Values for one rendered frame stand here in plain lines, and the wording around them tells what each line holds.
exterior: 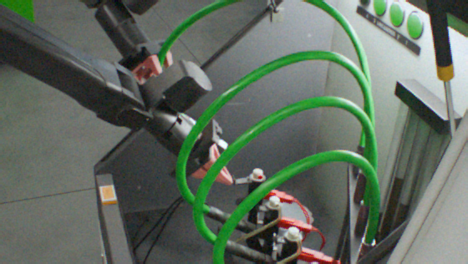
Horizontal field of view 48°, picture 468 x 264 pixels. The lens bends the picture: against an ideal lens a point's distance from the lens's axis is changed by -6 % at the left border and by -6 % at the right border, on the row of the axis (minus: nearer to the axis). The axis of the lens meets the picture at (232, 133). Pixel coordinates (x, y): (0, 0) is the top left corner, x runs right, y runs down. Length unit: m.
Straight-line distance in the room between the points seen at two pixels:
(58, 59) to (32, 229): 1.95
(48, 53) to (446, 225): 0.51
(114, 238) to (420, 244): 0.65
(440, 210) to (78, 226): 2.16
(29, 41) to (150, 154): 0.62
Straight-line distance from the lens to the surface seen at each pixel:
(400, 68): 1.05
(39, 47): 0.71
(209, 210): 0.87
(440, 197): 0.61
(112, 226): 1.12
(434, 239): 0.61
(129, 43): 0.98
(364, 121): 0.78
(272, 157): 1.36
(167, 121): 0.87
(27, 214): 2.73
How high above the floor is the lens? 1.67
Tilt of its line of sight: 30 degrees down
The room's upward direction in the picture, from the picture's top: 4 degrees clockwise
